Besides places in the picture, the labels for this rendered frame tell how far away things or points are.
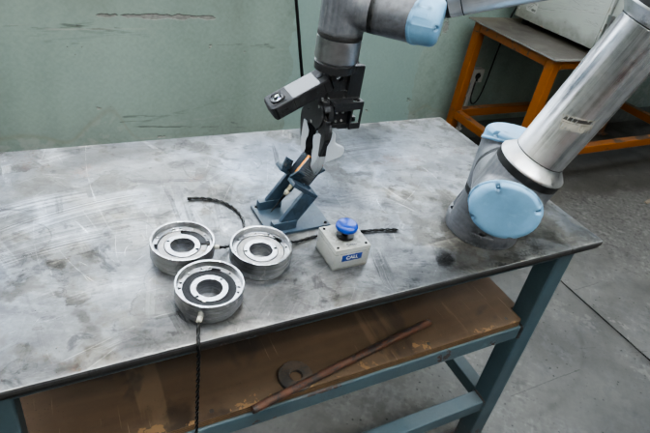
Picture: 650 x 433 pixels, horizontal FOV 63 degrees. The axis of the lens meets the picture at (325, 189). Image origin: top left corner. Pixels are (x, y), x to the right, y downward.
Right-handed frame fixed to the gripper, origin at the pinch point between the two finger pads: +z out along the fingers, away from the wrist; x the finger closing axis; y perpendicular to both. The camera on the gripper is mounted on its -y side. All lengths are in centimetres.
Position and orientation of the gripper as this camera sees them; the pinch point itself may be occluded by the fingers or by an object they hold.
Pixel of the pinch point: (309, 163)
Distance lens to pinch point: 99.9
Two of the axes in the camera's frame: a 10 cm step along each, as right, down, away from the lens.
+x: -4.5, -5.4, 7.1
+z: -1.5, 8.3, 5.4
